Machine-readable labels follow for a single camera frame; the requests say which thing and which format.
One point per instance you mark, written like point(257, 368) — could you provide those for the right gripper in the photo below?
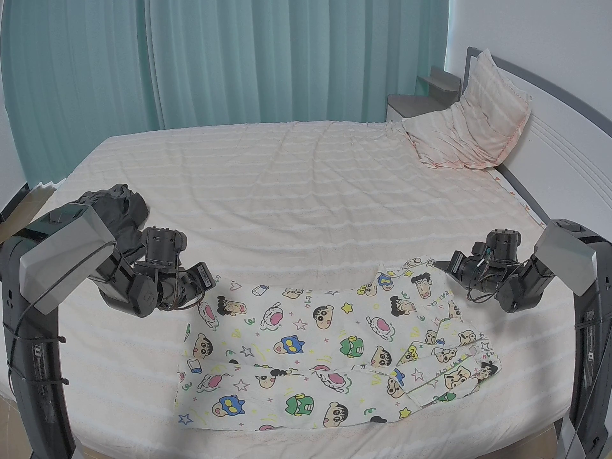
point(463, 268)

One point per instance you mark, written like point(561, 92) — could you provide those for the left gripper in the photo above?
point(201, 280)

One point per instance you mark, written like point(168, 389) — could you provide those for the white printed pyjama top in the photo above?
point(311, 352)

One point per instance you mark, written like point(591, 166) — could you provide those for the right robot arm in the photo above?
point(569, 256)

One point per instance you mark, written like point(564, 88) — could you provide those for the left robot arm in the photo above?
point(62, 256)

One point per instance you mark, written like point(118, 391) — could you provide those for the pile of clothes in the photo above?
point(126, 213)

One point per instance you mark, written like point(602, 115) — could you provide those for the bed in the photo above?
point(306, 184)

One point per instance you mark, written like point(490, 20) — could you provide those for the cream pillow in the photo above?
point(471, 122)

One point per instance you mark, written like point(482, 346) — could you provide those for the grey bedside table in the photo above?
point(409, 104)

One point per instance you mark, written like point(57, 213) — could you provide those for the blue-green curtain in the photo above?
point(296, 41)
point(76, 74)

